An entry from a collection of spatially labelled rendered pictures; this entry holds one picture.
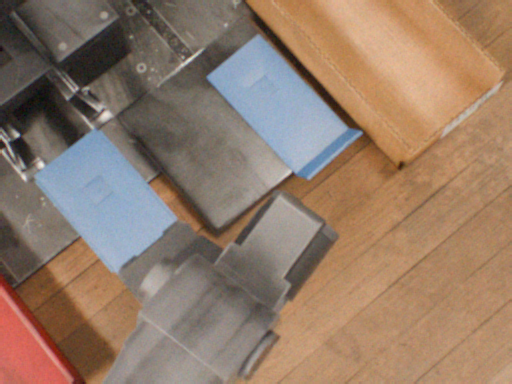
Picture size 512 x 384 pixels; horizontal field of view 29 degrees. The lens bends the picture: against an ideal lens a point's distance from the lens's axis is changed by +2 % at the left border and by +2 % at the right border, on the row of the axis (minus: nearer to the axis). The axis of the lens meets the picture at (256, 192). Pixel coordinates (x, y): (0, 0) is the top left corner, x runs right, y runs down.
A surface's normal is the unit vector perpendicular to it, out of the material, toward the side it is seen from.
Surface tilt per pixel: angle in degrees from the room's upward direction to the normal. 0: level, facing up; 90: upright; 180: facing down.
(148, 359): 19
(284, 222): 6
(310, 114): 0
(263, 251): 6
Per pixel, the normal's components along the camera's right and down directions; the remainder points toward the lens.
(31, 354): -0.03, -0.25
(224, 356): 0.17, -0.49
